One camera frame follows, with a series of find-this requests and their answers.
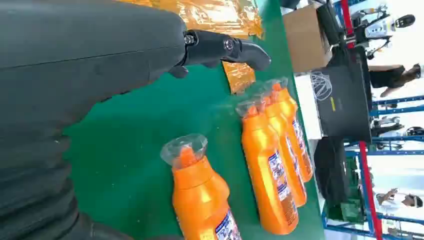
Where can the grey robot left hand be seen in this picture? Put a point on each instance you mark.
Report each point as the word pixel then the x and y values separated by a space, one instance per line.
pixel 82 49

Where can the orange detergent bottle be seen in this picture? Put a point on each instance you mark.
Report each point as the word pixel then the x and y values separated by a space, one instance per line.
pixel 261 165
pixel 198 198
pixel 292 111
pixel 277 123

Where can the green table mat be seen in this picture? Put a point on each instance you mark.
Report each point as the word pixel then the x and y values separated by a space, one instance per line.
pixel 132 149

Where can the yellow plastic sheet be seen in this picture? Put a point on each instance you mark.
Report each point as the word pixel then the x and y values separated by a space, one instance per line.
pixel 215 13

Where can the brown cardboard box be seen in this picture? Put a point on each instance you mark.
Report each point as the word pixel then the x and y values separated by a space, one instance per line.
pixel 304 39

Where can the white table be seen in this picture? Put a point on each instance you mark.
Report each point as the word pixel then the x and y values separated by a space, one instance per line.
pixel 308 109

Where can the black remote controller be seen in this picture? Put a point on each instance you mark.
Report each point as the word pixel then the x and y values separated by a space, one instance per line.
pixel 329 23

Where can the black carry case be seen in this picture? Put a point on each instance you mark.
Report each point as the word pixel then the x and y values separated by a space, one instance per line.
pixel 344 109

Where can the white humanoid robot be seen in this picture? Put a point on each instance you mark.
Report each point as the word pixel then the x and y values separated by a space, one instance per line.
pixel 381 30

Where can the person in background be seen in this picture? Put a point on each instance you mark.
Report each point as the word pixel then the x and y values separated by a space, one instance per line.
pixel 387 78
pixel 397 200

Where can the green plastic crate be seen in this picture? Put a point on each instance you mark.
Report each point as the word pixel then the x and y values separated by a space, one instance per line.
pixel 351 205

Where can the red pole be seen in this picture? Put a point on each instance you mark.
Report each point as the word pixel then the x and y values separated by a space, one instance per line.
pixel 367 185

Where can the blue metal rack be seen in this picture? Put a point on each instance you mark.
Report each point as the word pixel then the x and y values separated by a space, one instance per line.
pixel 397 152

